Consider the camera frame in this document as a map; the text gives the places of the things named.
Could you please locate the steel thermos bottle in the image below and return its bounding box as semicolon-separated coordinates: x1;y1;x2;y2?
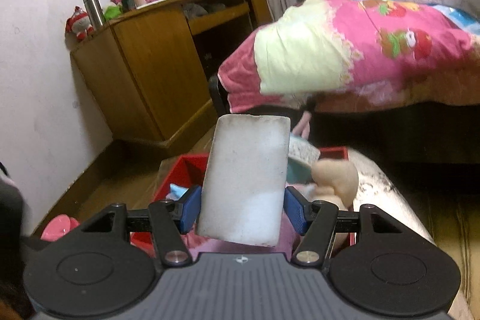
82;0;107;33

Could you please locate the white sponge block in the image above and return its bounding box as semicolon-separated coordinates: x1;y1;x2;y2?
196;113;292;249

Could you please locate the green plush toy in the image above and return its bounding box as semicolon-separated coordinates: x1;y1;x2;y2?
103;3;125;21

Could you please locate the red and white doll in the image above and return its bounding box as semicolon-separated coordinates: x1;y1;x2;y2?
65;6;95;42

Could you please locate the grey cloth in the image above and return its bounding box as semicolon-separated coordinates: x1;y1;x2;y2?
181;1;226;21

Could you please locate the silver floral sheet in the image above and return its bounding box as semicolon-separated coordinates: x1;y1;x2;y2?
347;148;477;320

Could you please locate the dark bed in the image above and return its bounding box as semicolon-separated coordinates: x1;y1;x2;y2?
292;0;480;165

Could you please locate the red cardboard box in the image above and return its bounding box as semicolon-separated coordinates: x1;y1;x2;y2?
129;146;357;261

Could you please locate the teal plush toy with tag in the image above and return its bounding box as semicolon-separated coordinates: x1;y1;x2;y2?
287;111;322;190

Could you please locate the wooden desk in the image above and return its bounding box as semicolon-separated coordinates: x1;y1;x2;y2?
70;0;275;151

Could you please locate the pink pig plush with glasses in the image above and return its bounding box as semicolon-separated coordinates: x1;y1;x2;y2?
180;185;313;258

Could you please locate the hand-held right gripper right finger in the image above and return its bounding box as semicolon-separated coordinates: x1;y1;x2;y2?
284;187;402;266

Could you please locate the pale blue soft cloth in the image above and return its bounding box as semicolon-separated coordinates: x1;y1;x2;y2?
169;183;193;201

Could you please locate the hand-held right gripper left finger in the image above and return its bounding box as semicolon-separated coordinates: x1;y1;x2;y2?
80;185;203;266

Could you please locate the blue and white printed pillow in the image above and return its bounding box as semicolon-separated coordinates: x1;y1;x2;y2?
431;3;480;34

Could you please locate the pink cartoon quilt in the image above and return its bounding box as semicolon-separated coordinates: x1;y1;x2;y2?
217;0;480;115

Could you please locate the black chair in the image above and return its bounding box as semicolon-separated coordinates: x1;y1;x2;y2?
208;74;230;115

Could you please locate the cream plush bear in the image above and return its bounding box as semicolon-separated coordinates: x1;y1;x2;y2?
310;160;359;253

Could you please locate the pink plastic toy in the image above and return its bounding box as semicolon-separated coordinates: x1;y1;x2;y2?
40;214;80;243

